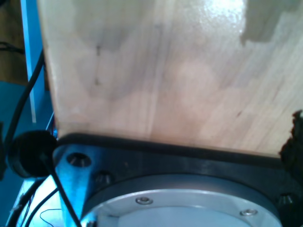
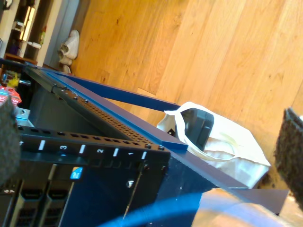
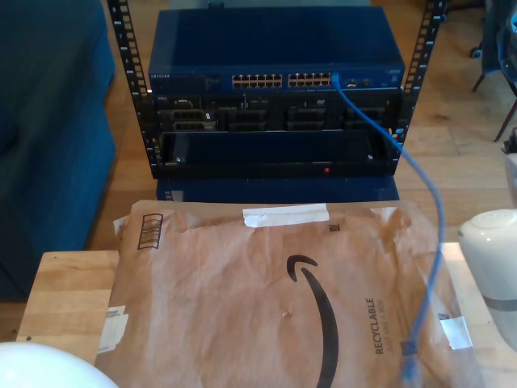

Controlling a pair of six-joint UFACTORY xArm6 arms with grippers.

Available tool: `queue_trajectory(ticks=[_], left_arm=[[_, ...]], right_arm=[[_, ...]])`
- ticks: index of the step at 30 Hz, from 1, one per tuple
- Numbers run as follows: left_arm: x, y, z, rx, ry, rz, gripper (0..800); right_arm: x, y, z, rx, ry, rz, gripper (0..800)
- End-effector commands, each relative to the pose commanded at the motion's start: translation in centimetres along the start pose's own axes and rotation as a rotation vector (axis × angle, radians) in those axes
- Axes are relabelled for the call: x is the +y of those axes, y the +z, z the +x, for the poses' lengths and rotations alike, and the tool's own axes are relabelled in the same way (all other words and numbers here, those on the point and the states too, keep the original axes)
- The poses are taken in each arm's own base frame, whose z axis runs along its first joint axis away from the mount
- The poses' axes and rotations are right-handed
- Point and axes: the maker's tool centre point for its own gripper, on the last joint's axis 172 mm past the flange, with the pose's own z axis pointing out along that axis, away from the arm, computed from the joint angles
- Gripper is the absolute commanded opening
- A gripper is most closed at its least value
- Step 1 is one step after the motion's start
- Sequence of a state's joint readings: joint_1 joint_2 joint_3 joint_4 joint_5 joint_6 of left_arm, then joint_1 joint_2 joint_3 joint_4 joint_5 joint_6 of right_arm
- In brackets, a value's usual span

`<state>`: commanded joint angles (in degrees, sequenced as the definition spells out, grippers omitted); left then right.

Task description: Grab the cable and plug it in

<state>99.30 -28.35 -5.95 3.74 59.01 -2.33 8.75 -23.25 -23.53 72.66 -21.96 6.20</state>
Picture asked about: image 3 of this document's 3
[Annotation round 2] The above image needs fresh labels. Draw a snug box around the white tape strip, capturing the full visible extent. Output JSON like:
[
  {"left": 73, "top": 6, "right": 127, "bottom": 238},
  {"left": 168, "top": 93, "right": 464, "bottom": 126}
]
[{"left": 242, "top": 203, "right": 330, "bottom": 229}]

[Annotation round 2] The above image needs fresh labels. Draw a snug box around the torn white label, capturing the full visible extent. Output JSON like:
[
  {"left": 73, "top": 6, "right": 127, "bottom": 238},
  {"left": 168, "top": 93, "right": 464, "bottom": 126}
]
[{"left": 438, "top": 313, "right": 474, "bottom": 351}]

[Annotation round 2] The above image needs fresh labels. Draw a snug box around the blue sofa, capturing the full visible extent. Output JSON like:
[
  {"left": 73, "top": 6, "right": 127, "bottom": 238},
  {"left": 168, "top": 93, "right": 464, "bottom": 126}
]
[{"left": 0, "top": 0, "right": 118, "bottom": 302}]

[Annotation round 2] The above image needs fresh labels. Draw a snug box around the black rack server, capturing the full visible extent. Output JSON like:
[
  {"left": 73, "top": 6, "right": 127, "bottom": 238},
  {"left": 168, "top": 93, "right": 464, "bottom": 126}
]
[{"left": 153, "top": 93, "right": 405, "bottom": 133}]

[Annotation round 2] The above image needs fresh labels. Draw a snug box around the dark wooden chair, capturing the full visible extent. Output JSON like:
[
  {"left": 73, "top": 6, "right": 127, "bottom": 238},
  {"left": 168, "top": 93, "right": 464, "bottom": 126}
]
[{"left": 471, "top": 60, "right": 517, "bottom": 143}]

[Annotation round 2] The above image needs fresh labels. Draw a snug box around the black office chair base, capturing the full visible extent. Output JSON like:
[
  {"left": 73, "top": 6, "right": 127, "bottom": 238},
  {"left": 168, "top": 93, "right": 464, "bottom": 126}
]
[{"left": 439, "top": 0, "right": 485, "bottom": 61}]

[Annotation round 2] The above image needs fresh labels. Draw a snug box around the blue grey garment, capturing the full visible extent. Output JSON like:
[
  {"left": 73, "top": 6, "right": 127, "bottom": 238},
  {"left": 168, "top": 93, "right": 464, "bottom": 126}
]
[{"left": 481, "top": 0, "right": 517, "bottom": 98}]

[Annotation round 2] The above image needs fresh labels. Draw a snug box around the black rack shelf tray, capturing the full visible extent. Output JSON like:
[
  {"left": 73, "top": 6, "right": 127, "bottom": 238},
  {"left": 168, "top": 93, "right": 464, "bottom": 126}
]
[{"left": 155, "top": 128, "right": 399, "bottom": 181}]

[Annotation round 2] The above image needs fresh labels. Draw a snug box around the blue network switch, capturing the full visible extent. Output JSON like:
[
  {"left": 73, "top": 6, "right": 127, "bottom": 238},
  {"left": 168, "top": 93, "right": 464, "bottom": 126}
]
[{"left": 147, "top": 7, "right": 406, "bottom": 95}]

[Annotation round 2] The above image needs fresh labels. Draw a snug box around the brown paper mailer bag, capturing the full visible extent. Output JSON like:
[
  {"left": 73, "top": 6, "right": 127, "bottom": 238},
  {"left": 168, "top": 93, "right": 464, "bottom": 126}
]
[{"left": 95, "top": 198, "right": 485, "bottom": 388}]

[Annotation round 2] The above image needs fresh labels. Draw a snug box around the black rack frame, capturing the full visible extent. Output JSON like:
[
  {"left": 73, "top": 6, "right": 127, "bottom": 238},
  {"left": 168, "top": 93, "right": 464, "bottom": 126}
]
[{"left": 106, "top": 0, "right": 448, "bottom": 181}]

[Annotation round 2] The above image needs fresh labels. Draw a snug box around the blue network cable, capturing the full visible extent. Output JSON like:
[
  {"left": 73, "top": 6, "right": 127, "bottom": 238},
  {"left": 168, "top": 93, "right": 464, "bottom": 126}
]
[{"left": 330, "top": 71, "right": 448, "bottom": 388}]

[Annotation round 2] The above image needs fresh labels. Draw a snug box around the white shipping label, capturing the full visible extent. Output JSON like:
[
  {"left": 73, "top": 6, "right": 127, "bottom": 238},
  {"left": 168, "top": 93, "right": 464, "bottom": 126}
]
[{"left": 96, "top": 305, "right": 130, "bottom": 355}]

